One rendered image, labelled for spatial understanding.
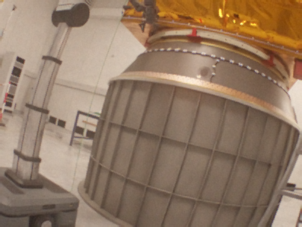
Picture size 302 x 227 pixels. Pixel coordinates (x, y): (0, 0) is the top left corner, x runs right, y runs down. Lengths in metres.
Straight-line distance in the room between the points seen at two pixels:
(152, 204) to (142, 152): 0.41
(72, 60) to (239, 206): 8.53
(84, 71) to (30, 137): 7.93
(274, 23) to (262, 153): 1.19
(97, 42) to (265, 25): 7.65
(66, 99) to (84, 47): 1.93
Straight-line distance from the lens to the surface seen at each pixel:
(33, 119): 1.47
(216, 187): 1.96
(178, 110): 1.97
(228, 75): 2.10
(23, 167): 1.51
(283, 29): 2.49
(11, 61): 8.87
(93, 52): 9.41
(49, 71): 1.50
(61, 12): 1.59
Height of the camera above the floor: 0.77
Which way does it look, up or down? 5 degrees up
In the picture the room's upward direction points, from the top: 16 degrees clockwise
